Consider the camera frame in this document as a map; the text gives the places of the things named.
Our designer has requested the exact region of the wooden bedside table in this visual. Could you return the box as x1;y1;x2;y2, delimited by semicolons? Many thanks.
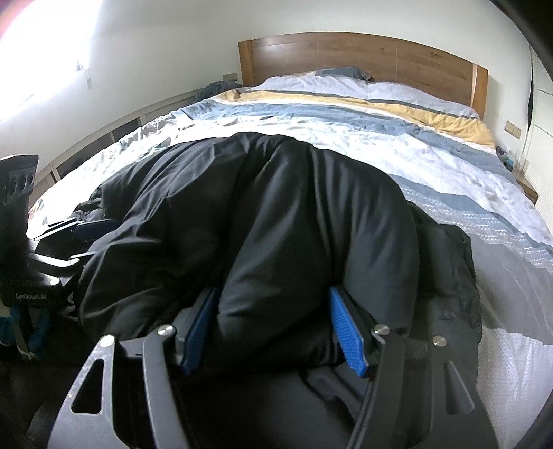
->
496;145;539;205

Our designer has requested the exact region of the black puffer jacket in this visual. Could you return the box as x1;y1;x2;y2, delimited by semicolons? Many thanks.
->
72;133;482;448

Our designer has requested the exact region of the striped duvet cover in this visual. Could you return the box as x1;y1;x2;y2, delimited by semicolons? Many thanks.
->
28;76;552;448

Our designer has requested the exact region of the blue grey pillow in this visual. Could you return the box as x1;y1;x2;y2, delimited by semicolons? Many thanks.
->
295;66;374;82

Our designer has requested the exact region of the wooden headboard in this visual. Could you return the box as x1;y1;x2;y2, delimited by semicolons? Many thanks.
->
238;32;488;116

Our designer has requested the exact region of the low white window cabinet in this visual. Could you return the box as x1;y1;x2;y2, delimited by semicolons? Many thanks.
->
29;89;200;207

